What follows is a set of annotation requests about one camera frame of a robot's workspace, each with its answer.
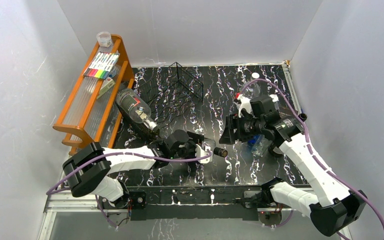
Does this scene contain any round clear bottle black label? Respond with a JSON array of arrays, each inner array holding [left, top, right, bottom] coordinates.
[[115, 88, 160, 134]]

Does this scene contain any pack of coloured markers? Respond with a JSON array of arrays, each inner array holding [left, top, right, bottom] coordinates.
[[83, 51, 120, 79]]

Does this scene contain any olive green wine bottle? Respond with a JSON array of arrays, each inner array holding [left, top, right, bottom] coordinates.
[[268, 113, 307, 158]]

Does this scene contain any small white box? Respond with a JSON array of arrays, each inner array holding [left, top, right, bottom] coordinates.
[[96, 77, 115, 99]]

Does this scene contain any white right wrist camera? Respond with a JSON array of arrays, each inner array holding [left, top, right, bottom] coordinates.
[[233, 93, 253, 118]]

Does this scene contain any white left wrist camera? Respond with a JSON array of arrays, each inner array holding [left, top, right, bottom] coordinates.
[[195, 140, 213, 164]]

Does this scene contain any blue glass bottle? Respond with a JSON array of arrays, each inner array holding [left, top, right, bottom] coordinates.
[[247, 135, 261, 147]]

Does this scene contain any clear plastic cup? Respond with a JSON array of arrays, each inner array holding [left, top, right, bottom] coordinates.
[[96, 31, 113, 48]]

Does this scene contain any square clear bottle black cap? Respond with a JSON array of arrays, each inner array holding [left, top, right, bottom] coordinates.
[[201, 138, 228, 158]]

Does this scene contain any clear bottle white cap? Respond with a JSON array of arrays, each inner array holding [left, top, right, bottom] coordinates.
[[239, 81, 261, 99]]

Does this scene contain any orange wooden shelf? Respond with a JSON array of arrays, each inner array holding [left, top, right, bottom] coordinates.
[[53, 34, 135, 156]]

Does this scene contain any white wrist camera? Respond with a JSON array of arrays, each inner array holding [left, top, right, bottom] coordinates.
[[195, 140, 213, 164], [233, 93, 253, 118]]

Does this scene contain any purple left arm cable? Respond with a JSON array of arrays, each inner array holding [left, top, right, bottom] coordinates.
[[45, 150, 213, 196]]

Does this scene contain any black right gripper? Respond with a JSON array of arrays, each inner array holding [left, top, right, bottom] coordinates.
[[218, 112, 265, 145]]

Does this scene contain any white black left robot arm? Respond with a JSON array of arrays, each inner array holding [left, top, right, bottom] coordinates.
[[62, 129, 216, 208]]

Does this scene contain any black wire wine rack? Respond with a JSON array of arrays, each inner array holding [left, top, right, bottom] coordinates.
[[134, 62, 204, 128]]

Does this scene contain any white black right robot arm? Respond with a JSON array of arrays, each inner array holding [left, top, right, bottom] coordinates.
[[219, 94, 366, 237]]

